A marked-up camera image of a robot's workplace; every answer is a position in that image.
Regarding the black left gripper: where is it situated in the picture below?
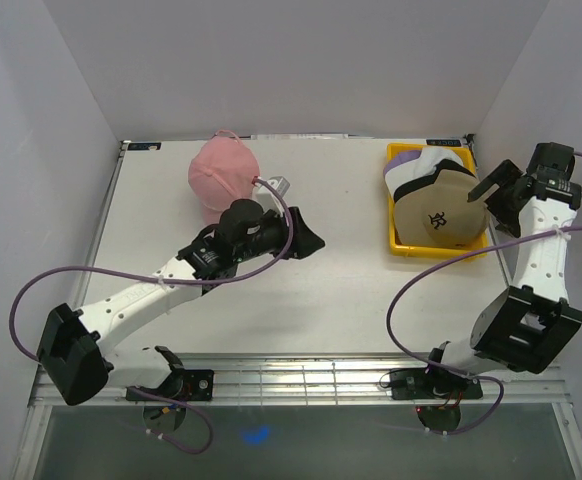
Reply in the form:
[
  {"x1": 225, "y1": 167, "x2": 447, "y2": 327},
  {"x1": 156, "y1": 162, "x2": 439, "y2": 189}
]
[{"x1": 234, "y1": 207, "x2": 325, "y2": 263}]

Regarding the black baseball cap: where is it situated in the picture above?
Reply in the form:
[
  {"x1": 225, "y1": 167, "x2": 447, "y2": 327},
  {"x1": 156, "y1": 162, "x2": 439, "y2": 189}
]
[{"x1": 392, "y1": 165, "x2": 476, "y2": 203}]

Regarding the beige baseball cap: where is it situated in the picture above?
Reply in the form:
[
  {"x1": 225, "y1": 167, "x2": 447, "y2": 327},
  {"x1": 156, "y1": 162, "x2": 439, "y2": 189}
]
[{"x1": 393, "y1": 172, "x2": 489, "y2": 249}]

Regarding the pink baseball cap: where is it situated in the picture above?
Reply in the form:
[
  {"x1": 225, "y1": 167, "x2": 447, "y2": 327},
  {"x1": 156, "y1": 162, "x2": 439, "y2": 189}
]
[{"x1": 188, "y1": 129, "x2": 260, "y2": 225}]

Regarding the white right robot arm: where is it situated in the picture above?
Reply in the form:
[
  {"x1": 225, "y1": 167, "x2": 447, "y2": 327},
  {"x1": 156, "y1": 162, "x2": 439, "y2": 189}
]
[{"x1": 422, "y1": 143, "x2": 582, "y2": 397}]

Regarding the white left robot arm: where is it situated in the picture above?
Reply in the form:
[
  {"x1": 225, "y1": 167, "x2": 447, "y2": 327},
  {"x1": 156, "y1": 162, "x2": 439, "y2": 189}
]
[{"x1": 37, "y1": 200, "x2": 325, "y2": 406}]

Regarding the yellow plastic bin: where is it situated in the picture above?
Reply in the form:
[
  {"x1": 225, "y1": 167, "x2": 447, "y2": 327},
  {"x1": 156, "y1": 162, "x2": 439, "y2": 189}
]
[{"x1": 382, "y1": 143, "x2": 489, "y2": 259}]

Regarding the white baseball cap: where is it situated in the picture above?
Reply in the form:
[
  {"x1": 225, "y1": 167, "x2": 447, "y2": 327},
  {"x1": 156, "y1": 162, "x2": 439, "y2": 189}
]
[{"x1": 383, "y1": 146, "x2": 466, "y2": 194}]

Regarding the lavender baseball cap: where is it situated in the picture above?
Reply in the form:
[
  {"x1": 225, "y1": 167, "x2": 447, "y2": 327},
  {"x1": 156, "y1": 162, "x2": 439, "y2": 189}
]
[{"x1": 386, "y1": 150, "x2": 421, "y2": 169}]

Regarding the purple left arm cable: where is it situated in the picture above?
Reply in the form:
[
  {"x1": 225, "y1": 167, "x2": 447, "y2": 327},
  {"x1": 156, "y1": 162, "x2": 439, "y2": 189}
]
[{"x1": 10, "y1": 177, "x2": 292, "y2": 455}]

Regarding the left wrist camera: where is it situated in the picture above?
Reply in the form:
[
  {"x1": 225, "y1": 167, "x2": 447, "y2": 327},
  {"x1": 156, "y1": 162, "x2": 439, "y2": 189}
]
[{"x1": 254, "y1": 176, "x2": 290, "y2": 212}]

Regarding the aluminium frame rail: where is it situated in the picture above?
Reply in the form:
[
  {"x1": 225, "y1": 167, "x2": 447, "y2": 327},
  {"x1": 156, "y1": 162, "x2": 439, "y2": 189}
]
[{"x1": 28, "y1": 355, "x2": 571, "y2": 407}]

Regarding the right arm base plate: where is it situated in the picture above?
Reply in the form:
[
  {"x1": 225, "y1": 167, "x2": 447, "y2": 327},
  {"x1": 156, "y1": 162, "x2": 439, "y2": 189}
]
[{"x1": 388, "y1": 367, "x2": 483, "y2": 400}]

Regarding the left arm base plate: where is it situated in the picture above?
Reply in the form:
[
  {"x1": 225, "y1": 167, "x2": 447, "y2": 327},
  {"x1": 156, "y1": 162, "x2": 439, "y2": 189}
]
[{"x1": 137, "y1": 369, "x2": 215, "y2": 402}]

